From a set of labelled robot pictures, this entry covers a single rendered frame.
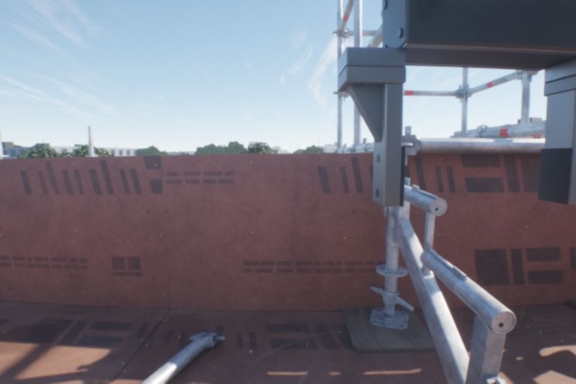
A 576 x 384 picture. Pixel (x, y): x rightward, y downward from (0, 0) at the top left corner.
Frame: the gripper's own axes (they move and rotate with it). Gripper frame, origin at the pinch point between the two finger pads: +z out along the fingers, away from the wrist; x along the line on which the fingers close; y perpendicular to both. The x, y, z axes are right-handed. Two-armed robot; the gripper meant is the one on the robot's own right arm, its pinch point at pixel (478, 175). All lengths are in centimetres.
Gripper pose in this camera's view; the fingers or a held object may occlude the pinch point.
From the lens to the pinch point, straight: 25.1
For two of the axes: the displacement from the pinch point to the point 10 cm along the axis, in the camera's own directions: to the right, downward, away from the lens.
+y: 0.1, 1.1, -9.9
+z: 0.1, 9.9, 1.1
